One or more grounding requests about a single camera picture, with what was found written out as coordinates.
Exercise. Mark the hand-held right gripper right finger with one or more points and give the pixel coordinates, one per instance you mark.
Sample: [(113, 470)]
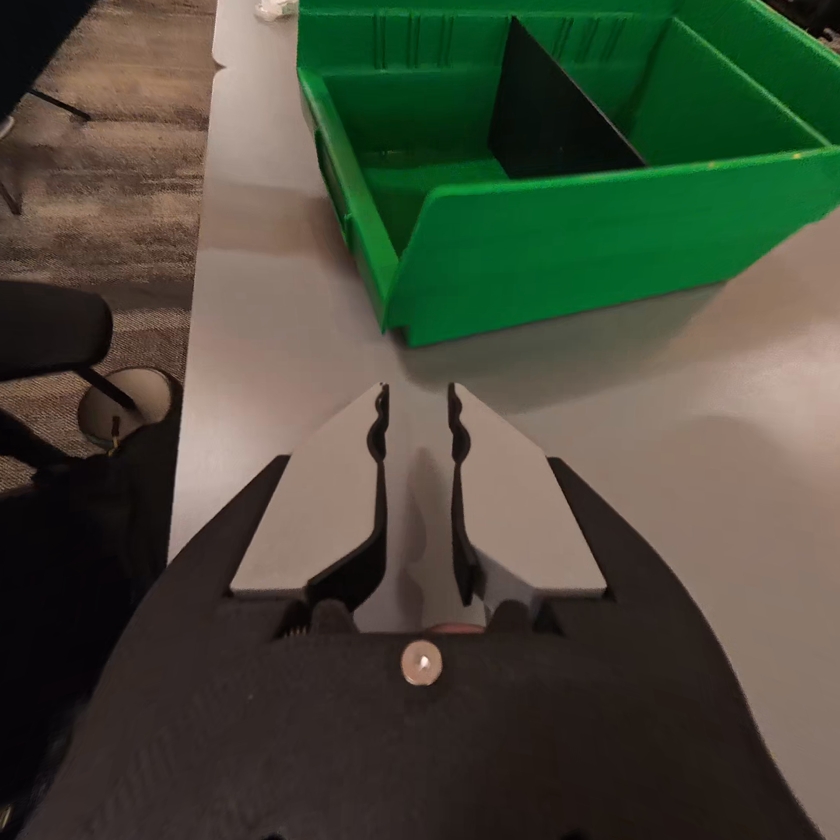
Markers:
[(525, 518)]

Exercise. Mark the green plastic bin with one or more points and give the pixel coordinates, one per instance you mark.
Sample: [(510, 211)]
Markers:
[(590, 262)]

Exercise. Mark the small white object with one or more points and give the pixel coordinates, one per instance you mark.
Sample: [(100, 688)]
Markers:
[(272, 8)]

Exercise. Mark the black chair armrest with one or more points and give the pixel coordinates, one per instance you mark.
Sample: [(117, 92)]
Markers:
[(46, 328)]

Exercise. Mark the grey round object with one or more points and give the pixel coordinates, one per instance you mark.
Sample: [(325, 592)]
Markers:
[(149, 392)]

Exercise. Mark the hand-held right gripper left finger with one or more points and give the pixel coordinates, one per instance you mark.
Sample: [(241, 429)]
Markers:
[(308, 518)]

